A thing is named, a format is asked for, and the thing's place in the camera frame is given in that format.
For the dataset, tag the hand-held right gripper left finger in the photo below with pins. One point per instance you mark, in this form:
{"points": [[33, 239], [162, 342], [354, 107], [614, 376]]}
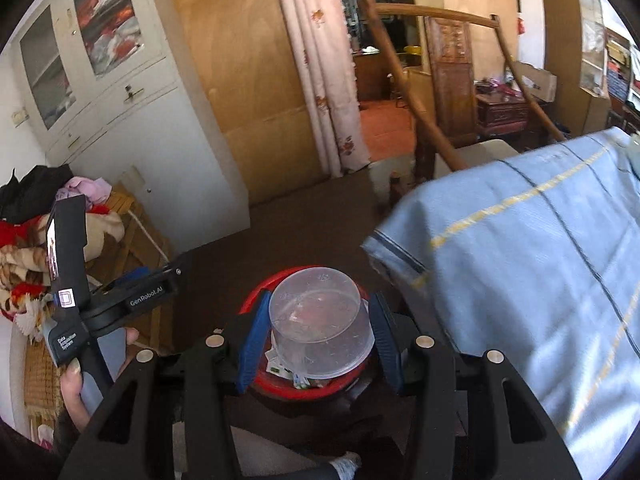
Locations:
{"points": [[250, 355]]}

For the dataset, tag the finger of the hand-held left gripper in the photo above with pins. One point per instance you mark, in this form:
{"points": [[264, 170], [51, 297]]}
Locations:
{"points": [[132, 276]]}

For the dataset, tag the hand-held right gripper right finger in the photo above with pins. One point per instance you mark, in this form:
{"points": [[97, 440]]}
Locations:
{"points": [[382, 345]]}

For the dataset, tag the red plastic basket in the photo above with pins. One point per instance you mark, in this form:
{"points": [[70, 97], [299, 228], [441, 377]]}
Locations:
{"points": [[280, 390]]}

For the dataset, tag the person's left forearm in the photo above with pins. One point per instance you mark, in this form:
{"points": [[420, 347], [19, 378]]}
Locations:
{"points": [[65, 440]]}

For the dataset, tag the person's left hand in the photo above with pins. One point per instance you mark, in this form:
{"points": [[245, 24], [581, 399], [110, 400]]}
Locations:
{"points": [[72, 385]]}

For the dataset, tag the pile of clothes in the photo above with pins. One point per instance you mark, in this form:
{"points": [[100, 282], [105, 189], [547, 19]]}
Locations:
{"points": [[30, 250]]}

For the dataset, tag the white glass door cabinet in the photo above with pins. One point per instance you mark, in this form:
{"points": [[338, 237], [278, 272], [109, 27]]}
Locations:
{"points": [[165, 125]]}

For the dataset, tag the blue checked tablecloth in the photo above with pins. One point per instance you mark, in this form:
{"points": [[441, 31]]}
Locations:
{"points": [[525, 260]]}

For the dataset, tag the wooden door panel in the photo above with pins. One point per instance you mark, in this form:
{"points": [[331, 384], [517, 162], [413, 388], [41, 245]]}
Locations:
{"points": [[240, 75]]}

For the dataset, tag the dark wooden side table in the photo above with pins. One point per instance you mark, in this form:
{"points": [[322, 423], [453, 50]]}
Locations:
{"points": [[500, 110]]}

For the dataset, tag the pink floral curtain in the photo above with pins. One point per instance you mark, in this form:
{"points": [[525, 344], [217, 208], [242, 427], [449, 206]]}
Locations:
{"points": [[320, 70]]}

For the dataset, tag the cardboard box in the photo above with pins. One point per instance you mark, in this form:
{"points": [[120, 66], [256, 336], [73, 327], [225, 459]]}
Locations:
{"points": [[535, 80]]}

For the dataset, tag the curved wooden armchair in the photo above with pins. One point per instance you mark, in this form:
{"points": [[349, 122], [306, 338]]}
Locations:
{"points": [[430, 10]]}

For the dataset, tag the wooden glass door cabinet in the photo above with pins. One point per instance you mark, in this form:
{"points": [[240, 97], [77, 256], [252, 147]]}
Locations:
{"points": [[590, 35]]}

